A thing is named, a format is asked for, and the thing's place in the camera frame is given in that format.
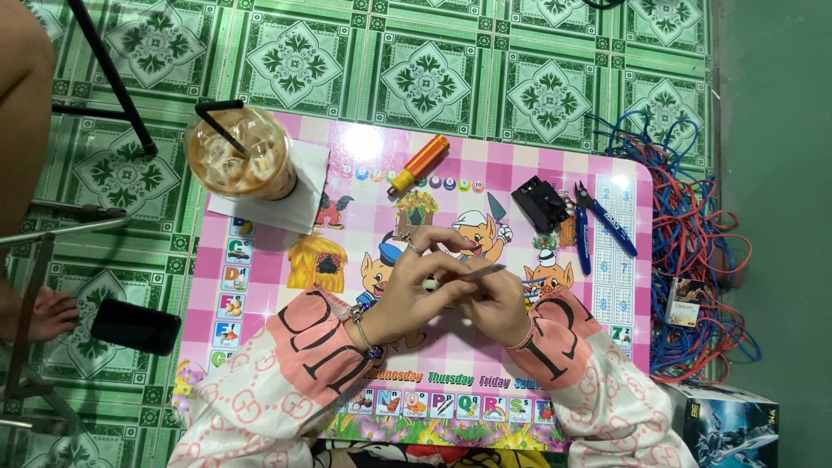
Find person's left hand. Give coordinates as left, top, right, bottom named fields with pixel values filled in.
left=354, top=226, right=486, bottom=349

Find black tripod stand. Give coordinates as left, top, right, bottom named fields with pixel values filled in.
left=52, top=0, right=159, bottom=159

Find black drinking straw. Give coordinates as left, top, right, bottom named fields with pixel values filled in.
left=194, top=99, right=250, bottom=159

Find small white cardboard pack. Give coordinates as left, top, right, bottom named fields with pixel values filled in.
left=664, top=277, right=707, bottom=328

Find silver beaded bracelet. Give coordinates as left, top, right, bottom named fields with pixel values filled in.
left=350, top=303, right=384, bottom=360

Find plastic cup of iced coffee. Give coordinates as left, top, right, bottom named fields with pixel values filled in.
left=184, top=106, right=300, bottom=202

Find white paper napkin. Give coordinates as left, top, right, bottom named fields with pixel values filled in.
left=207, top=138, right=332, bottom=235

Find person's right hand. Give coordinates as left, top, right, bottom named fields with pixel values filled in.
left=454, top=274, right=534, bottom=349

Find heap of red blue wires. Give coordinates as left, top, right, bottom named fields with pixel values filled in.
left=585, top=109, right=763, bottom=384

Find black smartphone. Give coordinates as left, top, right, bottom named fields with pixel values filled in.
left=90, top=298, right=183, bottom=357

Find person's cartoon print clothing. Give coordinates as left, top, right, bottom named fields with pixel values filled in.
left=311, top=439, right=560, bottom=468

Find printed cardboard box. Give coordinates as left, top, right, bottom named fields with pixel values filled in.
left=660, top=380, right=781, bottom=468

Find black electrical switch block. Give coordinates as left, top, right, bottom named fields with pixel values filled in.
left=511, top=175, right=572, bottom=235

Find grey metal chair frame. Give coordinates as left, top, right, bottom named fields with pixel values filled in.
left=0, top=201, right=131, bottom=438

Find blue handled wire cutters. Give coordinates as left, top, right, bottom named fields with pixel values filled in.
left=573, top=181, right=639, bottom=277

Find orange yellow handle screwdriver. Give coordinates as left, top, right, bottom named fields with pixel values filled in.
left=387, top=134, right=451, bottom=196

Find thin grey metal tool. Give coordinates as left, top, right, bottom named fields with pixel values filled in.
left=448, top=263, right=508, bottom=284

